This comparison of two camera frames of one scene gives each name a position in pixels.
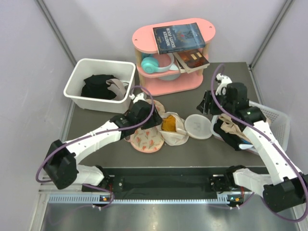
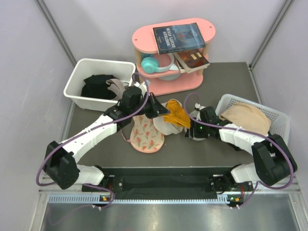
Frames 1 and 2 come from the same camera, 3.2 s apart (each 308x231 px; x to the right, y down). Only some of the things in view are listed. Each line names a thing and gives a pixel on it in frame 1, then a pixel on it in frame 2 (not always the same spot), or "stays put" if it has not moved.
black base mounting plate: [170, 184] stays put
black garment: [95, 86] stays put
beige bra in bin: [117, 87] stays put
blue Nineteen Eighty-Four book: [178, 37] stays put
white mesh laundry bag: [177, 137] to [165, 128]
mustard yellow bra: [169, 123] to [178, 114]
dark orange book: [189, 60] stays put
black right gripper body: [227, 106] to [200, 131]
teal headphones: [150, 63] stays put
